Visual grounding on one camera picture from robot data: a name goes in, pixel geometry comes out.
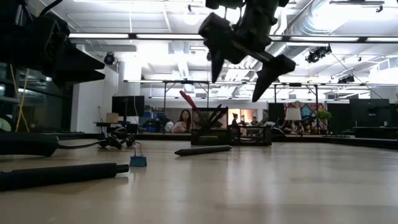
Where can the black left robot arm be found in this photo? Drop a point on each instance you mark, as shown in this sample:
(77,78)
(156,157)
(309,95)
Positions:
(15,46)

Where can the black monitor on stand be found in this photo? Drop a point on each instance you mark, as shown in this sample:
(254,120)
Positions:
(128,105)

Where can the round black spotlight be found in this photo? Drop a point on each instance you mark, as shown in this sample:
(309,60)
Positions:
(109,58)

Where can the black pen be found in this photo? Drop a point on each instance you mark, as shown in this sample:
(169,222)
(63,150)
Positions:
(221,112)
(214,115)
(202,151)
(62,175)

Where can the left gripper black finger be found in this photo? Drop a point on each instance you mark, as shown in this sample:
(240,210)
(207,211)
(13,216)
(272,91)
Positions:
(81,63)
(74,77)

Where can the tall black panel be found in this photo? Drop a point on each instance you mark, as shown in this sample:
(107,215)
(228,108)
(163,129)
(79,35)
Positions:
(276,113)

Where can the black mesh desk organizer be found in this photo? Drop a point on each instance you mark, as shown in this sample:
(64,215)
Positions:
(211,140)

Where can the white-shade table lamp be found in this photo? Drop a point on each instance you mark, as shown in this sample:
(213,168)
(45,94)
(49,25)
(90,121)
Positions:
(293,114)

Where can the person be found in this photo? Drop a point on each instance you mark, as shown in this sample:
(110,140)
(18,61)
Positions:
(254,121)
(183,123)
(234,119)

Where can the blue binder clip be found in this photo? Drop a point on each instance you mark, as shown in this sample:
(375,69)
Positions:
(138,161)

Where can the colourful wall mural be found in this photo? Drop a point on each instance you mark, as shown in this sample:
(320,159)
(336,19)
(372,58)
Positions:
(308,113)

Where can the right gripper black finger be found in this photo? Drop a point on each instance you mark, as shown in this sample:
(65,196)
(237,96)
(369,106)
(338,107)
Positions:
(273,71)
(224,40)

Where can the black rig camera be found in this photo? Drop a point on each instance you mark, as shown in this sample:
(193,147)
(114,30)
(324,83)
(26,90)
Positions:
(317,55)

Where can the large black monitor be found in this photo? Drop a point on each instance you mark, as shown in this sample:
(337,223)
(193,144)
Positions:
(370,112)

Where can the potted green plant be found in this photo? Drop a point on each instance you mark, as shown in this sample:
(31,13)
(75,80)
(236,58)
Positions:
(323,115)

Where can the LED light bar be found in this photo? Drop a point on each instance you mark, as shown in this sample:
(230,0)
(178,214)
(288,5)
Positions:
(99,35)

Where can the cardboard box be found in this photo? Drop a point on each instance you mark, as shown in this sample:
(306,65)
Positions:
(112,117)

